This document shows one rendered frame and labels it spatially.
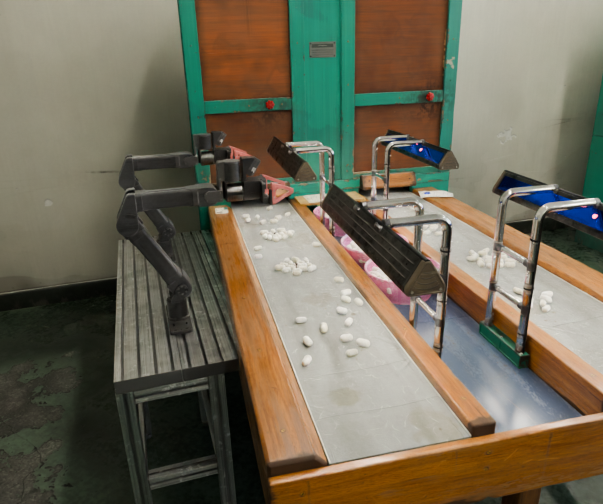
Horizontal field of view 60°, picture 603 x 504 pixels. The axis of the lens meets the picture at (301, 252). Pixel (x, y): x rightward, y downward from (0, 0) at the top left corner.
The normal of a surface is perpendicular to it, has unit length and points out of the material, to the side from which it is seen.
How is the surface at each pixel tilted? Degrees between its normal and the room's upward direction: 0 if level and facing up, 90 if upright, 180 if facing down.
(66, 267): 90
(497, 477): 90
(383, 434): 0
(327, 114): 90
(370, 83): 90
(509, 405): 0
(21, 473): 0
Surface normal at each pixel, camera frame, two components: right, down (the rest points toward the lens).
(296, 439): -0.03, -0.93
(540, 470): 0.22, 0.35
